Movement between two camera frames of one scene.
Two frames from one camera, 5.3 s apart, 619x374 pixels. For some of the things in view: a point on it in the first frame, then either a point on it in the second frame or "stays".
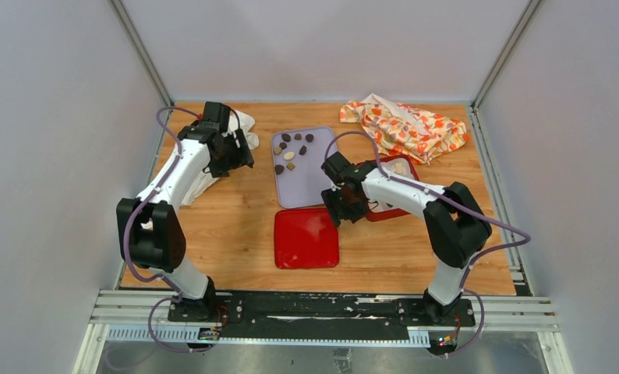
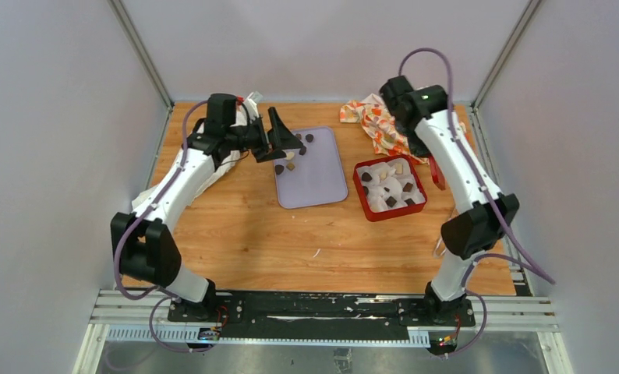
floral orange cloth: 406,130 stays
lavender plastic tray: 299,155 stays
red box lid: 305,238 to 437,174
